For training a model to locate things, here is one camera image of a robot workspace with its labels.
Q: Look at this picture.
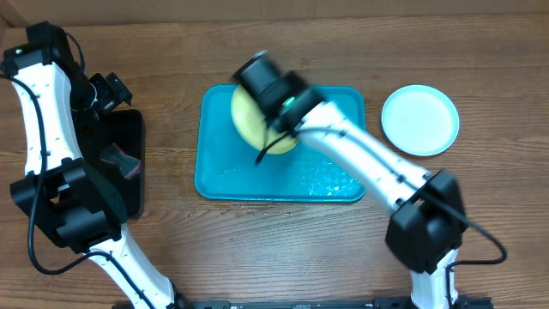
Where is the yellow plate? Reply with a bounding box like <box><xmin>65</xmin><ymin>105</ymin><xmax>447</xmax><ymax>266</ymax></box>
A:
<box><xmin>231</xmin><ymin>85</ymin><xmax>283</xmax><ymax>151</ymax></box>

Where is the light blue plate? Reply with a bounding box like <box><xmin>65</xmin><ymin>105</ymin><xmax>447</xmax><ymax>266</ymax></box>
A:
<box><xmin>381</xmin><ymin>84</ymin><xmax>460</xmax><ymax>156</ymax></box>

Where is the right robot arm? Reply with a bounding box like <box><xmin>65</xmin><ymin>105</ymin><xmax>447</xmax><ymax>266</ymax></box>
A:
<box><xmin>232</xmin><ymin>52</ymin><xmax>467</xmax><ymax>308</ymax></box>

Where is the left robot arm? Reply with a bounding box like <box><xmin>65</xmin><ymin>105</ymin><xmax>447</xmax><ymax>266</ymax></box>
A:
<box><xmin>1</xmin><ymin>21</ymin><xmax>188</xmax><ymax>308</ymax></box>

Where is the black plastic tray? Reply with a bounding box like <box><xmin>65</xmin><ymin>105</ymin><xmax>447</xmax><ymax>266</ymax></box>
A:
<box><xmin>76</xmin><ymin>109</ymin><xmax>145</xmax><ymax>219</ymax></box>

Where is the teal plastic tray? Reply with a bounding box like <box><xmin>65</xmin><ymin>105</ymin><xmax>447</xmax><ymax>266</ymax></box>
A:
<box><xmin>195</xmin><ymin>84</ymin><xmax>365</xmax><ymax>203</ymax></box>

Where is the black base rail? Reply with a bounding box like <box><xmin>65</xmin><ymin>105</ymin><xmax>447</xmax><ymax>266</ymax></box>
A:
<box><xmin>159</xmin><ymin>296</ymin><xmax>494</xmax><ymax>309</ymax></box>

